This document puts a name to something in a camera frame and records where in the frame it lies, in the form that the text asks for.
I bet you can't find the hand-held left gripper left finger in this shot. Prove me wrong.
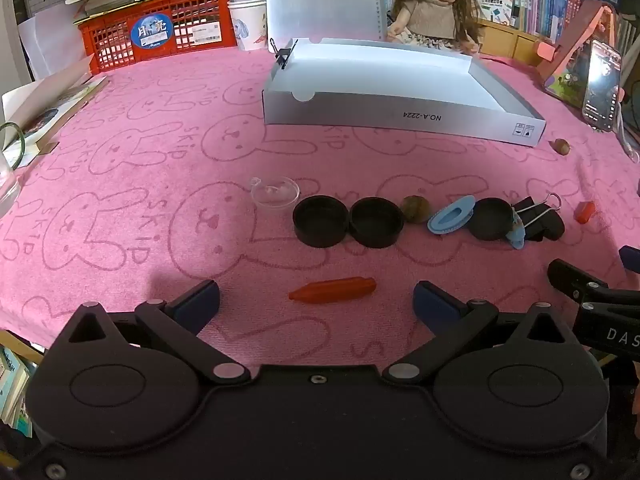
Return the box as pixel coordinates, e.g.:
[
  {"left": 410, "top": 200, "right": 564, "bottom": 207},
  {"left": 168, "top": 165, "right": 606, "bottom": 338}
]
[{"left": 62, "top": 280, "right": 251, "bottom": 385}]

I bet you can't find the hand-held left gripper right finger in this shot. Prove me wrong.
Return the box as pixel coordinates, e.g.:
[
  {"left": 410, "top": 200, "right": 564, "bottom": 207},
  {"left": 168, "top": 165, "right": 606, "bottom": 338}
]
[{"left": 382, "top": 281, "right": 576, "bottom": 386}]

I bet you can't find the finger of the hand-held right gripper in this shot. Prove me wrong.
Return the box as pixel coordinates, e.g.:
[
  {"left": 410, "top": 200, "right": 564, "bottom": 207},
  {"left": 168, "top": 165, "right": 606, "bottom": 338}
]
[
  {"left": 547, "top": 259, "right": 640, "bottom": 306},
  {"left": 619, "top": 245, "right": 640, "bottom": 276}
]

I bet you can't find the large black binder clip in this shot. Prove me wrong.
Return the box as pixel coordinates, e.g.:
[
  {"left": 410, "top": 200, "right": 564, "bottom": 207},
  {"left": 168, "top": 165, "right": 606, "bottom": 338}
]
[{"left": 512, "top": 193, "right": 566, "bottom": 242}]

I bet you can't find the blue hair clip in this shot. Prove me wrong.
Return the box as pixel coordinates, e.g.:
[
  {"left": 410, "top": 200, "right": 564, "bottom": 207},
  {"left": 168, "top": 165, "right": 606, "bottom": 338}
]
[
  {"left": 427, "top": 195, "right": 477, "bottom": 235},
  {"left": 505, "top": 220, "right": 526, "bottom": 251}
]

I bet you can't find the black round cap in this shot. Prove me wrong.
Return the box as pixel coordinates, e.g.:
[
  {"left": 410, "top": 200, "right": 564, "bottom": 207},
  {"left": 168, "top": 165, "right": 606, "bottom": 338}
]
[
  {"left": 292, "top": 195, "right": 349, "bottom": 247},
  {"left": 348, "top": 197, "right": 405, "bottom": 248},
  {"left": 467, "top": 198, "right": 516, "bottom": 242}
]

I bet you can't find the red carrot-shaped pen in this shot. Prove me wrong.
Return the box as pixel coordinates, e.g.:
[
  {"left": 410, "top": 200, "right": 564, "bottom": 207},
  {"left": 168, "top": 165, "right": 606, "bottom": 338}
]
[{"left": 288, "top": 276, "right": 377, "bottom": 305}]

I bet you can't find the clear plastic dome cup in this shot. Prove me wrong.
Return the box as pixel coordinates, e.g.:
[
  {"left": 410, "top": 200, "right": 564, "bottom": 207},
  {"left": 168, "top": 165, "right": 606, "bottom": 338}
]
[{"left": 250, "top": 176, "right": 301, "bottom": 211}]

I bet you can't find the white cardboard box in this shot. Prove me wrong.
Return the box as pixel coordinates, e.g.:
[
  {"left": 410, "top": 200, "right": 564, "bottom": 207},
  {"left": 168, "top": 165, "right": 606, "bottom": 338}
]
[{"left": 262, "top": 37, "right": 547, "bottom": 148}]

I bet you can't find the pink rabbit-print towel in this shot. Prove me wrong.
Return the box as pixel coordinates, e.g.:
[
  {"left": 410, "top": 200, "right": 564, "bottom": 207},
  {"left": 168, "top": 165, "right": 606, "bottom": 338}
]
[{"left": 0, "top": 45, "right": 640, "bottom": 376}]

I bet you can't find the smartphone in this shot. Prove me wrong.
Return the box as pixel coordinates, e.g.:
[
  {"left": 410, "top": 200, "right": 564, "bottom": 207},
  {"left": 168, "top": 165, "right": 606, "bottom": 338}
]
[{"left": 582, "top": 40, "right": 623, "bottom": 133}]

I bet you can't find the open notebook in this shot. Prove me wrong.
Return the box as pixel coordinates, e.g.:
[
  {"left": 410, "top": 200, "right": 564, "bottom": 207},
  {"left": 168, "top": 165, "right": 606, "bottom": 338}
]
[{"left": 0, "top": 55, "right": 108, "bottom": 156}]

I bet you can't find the wooden desk organizer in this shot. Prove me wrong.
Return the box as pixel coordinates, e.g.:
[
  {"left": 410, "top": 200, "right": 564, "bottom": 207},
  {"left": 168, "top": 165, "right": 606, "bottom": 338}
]
[{"left": 475, "top": 20, "right": 551, "bottom": 66}]

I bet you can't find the small black binder clip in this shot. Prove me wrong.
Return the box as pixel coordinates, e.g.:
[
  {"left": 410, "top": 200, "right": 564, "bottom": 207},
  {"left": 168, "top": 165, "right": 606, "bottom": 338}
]
[{"left": 269, "top": 38, "right": 294, "bottom": 69}]

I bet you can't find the white paper cup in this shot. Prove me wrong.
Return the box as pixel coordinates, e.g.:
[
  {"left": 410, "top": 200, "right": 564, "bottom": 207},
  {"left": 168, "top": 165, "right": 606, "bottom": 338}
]
[{"left": 227, "top": 0, "right": 271, "bottom": 52}]

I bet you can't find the red plastic crate with labels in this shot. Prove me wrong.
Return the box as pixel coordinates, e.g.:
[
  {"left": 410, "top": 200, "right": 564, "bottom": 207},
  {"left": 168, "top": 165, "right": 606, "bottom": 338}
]
[{"left": 75, "top": 0, "right": 236, "bottom": 75}]

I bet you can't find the white pencil-print box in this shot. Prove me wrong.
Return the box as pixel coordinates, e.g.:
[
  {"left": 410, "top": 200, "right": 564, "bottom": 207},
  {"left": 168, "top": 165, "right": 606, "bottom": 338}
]
[{"left": 477, "top": 0, "right": 516, "bottom": 28}]

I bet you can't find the brown-haired doll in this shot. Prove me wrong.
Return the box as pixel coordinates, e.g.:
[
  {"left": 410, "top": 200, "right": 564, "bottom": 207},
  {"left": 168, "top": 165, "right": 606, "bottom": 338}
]
[{"left": 387, "top": 0, "right": 483, "bottom": 56}]

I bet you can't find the white paper sheet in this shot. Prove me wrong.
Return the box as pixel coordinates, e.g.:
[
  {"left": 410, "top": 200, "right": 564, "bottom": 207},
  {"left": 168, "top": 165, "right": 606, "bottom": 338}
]
[{"left": 17, "top": 12, "right": 86, "bottom": 81}]

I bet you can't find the translucent plastic clipboard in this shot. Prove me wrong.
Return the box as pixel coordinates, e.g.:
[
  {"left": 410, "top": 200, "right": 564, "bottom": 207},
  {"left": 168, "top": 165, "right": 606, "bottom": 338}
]
[{"left": 265, "top": 0, "right": 388, "bottom": 43}]

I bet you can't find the white charging cable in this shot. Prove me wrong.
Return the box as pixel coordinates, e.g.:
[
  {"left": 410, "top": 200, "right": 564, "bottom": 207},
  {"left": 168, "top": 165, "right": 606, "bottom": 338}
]
[{"left": 617, "top": 105, "right": 640, "bottom": 163}]

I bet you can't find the green cord loop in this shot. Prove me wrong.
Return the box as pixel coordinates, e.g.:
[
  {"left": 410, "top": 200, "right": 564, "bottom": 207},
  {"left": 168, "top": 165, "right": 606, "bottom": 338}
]
[{"left": 0, "top": 122, "right": 26, "bottom": 168}]

